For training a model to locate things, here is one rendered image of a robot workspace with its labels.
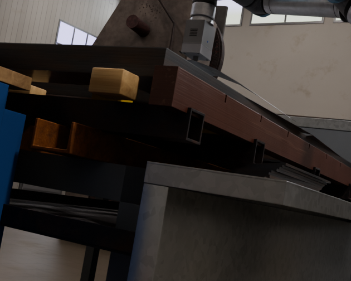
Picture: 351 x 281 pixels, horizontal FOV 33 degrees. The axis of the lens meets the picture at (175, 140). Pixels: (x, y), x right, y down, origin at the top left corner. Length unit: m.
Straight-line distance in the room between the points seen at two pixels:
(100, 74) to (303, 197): 0.36
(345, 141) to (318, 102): 9.93
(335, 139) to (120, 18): 4.27
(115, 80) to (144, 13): 5.40
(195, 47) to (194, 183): 1.03
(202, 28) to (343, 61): 10.69
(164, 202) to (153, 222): 0.03
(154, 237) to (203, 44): 1.06
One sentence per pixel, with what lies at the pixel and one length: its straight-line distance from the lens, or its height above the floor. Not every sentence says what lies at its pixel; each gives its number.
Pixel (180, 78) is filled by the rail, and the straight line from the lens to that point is 0.87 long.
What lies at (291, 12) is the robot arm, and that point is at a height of 1.22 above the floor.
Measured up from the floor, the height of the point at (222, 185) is 0.66.
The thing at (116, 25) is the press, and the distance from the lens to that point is 6.39.
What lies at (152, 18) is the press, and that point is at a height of 2.42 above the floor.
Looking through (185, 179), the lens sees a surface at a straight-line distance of 0.78.
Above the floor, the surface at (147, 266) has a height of 0.54.
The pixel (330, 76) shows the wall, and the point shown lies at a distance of 12.40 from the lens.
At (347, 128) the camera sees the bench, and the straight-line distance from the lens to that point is 2.44.
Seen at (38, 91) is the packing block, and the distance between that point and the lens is 1.27.
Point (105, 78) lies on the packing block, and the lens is 0.91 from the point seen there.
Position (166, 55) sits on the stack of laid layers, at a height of 0.85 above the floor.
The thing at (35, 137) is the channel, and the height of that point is 0.69.
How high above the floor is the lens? 0.64
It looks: 5 degrees up
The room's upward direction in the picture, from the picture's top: 10 degrees clockwise
